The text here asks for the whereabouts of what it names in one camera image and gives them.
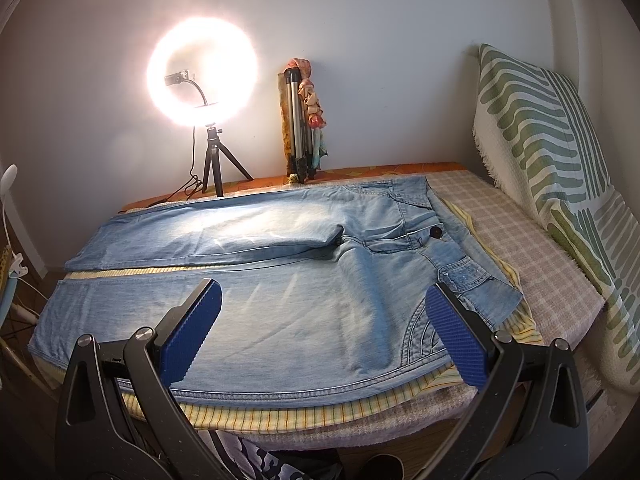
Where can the folded silver tripod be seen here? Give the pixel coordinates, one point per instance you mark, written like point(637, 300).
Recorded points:
point(295, 132)

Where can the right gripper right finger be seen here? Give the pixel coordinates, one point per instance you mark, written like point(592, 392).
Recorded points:
point(528, 419)

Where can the green leaf pattern pillow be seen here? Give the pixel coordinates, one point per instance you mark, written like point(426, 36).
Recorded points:
point(539, 145)

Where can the pink plaid blanket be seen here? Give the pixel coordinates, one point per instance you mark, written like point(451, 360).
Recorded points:
point(563, 303)

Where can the colourful floral cloth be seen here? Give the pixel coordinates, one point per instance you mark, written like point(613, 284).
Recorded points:
point(313, 112)

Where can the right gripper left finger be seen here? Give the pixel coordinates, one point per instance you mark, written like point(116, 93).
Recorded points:
point(117, 418)

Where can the black mini tripod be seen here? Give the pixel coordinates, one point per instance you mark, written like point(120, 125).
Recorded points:
point(212, 166)

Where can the white clip lamp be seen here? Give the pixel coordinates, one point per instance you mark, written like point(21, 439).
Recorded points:
point(16, 268)

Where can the bright ring light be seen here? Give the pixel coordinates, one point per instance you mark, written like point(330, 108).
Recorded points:
point(202, 72)

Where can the black white striped fabric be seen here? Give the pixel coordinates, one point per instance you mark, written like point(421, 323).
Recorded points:
point(245, 460)

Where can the yellow striped sheet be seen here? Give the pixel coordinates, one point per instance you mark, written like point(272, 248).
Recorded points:
point(520, 324)

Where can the light blue denim pants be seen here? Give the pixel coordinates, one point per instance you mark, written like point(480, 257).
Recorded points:
point(323, 289)

